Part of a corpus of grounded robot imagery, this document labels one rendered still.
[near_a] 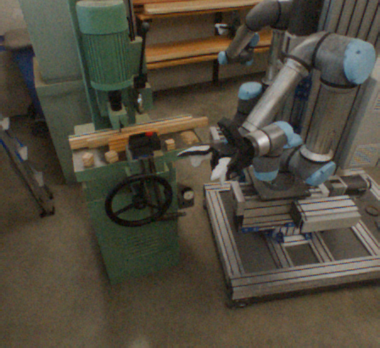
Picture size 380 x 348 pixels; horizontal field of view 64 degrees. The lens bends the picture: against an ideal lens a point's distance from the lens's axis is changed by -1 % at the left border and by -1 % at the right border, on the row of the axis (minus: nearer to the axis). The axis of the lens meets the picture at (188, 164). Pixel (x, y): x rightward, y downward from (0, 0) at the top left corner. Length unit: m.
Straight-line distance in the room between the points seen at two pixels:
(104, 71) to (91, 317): 1.34
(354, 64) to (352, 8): 0.38
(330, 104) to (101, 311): 1.59
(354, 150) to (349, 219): 0.34
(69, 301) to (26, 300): 0.26
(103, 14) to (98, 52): 0.14
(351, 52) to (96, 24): 0.83
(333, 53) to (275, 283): 1.20
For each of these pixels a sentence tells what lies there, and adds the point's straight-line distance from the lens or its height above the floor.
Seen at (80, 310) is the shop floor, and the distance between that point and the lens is 2.02.
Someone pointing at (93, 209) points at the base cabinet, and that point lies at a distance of 1.53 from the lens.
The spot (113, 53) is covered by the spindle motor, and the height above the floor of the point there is 1.34.
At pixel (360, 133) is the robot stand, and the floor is 0.98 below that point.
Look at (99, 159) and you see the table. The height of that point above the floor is 0.90.
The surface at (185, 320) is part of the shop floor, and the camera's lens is 1.90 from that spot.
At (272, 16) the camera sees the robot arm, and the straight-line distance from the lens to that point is 1.58.
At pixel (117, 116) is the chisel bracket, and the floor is 1.06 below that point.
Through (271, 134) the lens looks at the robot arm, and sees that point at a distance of 0.92.
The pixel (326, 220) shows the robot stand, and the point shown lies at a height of 0.73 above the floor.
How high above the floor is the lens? 1.72
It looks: 38 degrees down
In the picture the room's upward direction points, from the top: straight up
